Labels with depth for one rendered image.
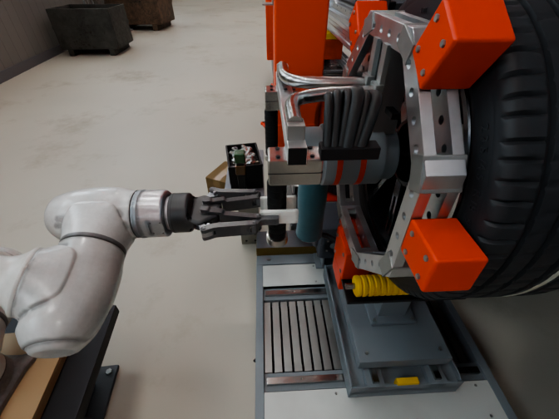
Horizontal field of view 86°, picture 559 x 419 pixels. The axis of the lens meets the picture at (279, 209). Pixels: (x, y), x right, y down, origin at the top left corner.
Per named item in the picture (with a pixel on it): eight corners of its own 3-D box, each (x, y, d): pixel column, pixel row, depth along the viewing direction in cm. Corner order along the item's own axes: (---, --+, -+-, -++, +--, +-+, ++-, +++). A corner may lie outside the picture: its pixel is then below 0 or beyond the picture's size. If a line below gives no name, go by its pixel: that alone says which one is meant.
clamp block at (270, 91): (300, 110, 78) (301, 89, 74) (265, 110, 77) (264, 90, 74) (298, 103, 82) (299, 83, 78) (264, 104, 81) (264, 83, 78)
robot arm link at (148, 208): (140, 248, 56) (172, 247, 56) (124, 210, 50) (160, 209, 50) (153, 216, 63) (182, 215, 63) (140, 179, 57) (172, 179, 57)
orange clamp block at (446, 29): (469, 90, 44) (519, 39, 35) (416, 91, 43) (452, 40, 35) (459, 51, 46) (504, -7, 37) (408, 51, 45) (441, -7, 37)
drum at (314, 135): (392, 195, 69) (408, 139, 61) (299, 198, 69) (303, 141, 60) (373, 164, 80) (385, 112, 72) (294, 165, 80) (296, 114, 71)
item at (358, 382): (454, 392, 101) (465, 380, 95) (347, 398, 99) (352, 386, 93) (400, 273, 139) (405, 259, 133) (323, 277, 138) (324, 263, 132)
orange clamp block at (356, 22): (390, 35, 70) (388, -1, 71) (357, 35, 70) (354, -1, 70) (379, 53, 77) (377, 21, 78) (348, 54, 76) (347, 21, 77)
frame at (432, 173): (401, 322, 67) (530, 49, 32) (371, 324, 66) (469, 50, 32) (346, 184, 109) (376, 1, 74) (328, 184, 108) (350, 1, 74)
